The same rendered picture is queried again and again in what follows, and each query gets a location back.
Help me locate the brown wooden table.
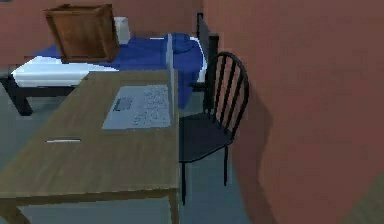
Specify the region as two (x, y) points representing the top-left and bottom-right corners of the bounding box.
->
(0, 69), (181, 224)

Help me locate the black spindle-back chair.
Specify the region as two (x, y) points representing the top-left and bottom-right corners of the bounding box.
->
(178, 51), (250, 206)

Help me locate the grey open laptop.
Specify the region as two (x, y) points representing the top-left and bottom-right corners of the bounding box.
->
(101, 33), (176, 131)

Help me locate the blue bed blanket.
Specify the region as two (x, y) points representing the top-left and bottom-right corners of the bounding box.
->
(34, 32), (204, 110)

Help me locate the thin white pen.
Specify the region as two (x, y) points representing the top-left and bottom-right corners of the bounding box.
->
(45, 138), (82, 144)

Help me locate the white pillow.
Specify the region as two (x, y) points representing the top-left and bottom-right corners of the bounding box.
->
(113, 16), (132, 46)

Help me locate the brown wooden box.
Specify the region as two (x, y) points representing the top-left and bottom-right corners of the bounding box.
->
(43, 3), (121, 64)

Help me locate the black-framed bed with white mattress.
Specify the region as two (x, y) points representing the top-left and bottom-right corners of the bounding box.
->
(0, 12), (220, 117)

